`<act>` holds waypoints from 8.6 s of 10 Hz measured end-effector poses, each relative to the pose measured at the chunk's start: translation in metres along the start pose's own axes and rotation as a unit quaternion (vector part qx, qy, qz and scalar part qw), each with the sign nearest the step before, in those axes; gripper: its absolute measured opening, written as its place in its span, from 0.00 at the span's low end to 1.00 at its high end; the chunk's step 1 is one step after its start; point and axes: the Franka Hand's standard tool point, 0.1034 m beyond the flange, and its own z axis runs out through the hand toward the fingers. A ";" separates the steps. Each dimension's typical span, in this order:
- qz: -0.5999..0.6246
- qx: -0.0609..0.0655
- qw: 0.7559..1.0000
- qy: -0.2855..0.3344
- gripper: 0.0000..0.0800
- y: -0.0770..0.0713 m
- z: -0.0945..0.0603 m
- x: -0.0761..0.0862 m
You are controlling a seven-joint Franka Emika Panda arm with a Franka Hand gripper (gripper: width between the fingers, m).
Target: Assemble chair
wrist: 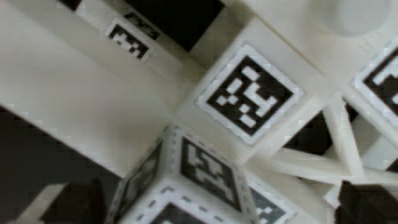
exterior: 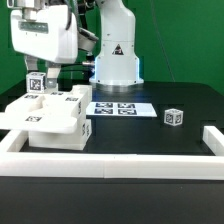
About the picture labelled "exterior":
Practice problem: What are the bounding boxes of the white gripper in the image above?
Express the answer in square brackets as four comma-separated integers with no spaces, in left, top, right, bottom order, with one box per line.
[10,3,98,88]

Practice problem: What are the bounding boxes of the white tagged cube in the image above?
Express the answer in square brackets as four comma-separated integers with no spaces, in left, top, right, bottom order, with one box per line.
[26,71,46,93]
[164,108,183,126]

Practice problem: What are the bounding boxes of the white chair back frame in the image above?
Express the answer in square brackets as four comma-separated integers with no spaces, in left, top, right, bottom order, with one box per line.
[0,85,92,134]

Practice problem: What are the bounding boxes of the white chair seat block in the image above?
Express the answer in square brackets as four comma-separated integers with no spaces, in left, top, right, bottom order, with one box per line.
[29,119,92,151]

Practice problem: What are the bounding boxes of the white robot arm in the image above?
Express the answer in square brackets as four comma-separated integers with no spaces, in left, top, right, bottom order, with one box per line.
[7,0,143,92]

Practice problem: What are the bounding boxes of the white tag marker sheet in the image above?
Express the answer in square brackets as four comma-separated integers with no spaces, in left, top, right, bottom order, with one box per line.
[86,102,157,117]

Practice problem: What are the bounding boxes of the black cable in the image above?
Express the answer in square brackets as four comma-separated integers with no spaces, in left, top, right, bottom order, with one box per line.
[59,61,96,73]

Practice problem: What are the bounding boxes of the white U-shaped fence frame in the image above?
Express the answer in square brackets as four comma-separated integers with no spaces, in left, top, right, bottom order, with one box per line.
[0,126,224,180]

